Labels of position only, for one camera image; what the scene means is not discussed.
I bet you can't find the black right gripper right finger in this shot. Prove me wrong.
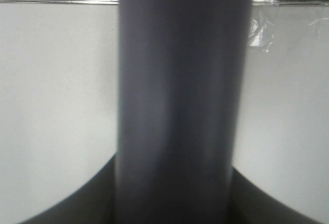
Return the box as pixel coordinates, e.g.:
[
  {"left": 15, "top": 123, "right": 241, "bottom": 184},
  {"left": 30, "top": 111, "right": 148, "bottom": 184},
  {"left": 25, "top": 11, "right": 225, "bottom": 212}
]
[{"left": 230, "top": 169, "right": 318, "bottom": 223}]

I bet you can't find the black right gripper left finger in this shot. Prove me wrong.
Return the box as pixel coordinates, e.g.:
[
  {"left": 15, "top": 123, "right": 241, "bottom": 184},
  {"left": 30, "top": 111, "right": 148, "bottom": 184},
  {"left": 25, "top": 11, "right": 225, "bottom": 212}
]
[{"left": 22, "top": 156, "right": 116, "bottom": 223}]

